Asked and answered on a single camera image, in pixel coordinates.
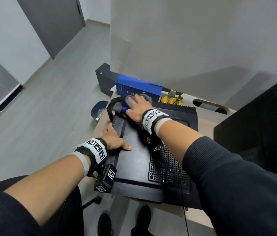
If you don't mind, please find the person's right hand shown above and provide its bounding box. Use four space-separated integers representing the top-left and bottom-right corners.
125 94 154 123

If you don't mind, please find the person's left hand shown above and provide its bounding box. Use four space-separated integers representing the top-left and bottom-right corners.
102 123 133 151

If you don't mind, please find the grey cleaning cloth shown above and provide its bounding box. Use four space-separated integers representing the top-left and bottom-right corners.
120 93 154 116

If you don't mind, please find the black device with blue light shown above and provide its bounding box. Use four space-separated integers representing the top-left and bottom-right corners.
106 95 202 210

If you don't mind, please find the black Lenovo tower case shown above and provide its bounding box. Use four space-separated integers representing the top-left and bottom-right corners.
213 83 277 187

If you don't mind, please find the person's left forearm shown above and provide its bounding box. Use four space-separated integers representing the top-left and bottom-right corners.
0 154 91 236

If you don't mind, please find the person's right forearm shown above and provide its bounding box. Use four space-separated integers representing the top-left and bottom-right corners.
158 120 277 236

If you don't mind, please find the person's right shoe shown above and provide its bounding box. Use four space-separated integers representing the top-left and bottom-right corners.
131 205 154 236

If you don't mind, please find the person's shoe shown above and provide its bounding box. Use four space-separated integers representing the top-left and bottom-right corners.
97 213 113 236
131 205 154 236

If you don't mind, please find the person's left shoe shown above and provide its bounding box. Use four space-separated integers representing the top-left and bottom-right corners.
97 213 113 236

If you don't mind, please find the right wrist marker band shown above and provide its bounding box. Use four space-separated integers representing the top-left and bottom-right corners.
141 108 170 135

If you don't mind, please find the wrist marker band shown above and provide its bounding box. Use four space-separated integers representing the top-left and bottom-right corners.
141 108 170 135
74 137 109 177

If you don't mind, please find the small blue plastic box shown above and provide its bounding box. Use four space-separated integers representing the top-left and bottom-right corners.
116 74 163 102

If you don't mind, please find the left wrist marker band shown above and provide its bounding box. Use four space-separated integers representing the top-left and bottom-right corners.
74 137 109 177

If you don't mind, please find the dark blue waste bin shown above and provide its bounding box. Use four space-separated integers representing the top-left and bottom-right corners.
90 100 109 124

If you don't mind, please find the grey metal stand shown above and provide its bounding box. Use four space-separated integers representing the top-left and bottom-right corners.
162 88 177 99

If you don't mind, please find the black floor box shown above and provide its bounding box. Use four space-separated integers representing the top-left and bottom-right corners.
95 63 120 98

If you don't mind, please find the black office chair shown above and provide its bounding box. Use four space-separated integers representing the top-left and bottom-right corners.
0 175 102 236

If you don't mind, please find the grey door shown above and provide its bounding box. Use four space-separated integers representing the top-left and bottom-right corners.
15 0 86 60

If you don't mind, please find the white right wrist strap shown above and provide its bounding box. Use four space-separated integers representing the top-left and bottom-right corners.
155 118 173 138

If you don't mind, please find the white wrist strap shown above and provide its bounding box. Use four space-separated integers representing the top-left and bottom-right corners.
155 118 173 138
70 151 90 178

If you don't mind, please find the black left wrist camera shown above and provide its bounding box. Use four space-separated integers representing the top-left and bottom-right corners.
94 164 117 193

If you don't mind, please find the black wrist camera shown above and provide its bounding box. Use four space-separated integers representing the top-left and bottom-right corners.
94 164 117 193
145 135 163 153

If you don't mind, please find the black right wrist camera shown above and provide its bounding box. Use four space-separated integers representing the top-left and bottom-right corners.
145 135 163 153

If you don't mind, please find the white left wrist strap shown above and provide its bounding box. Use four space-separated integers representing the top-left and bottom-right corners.
70 151 90 178

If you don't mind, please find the black floor cable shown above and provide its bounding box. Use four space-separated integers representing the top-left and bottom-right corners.
179 169 190 236

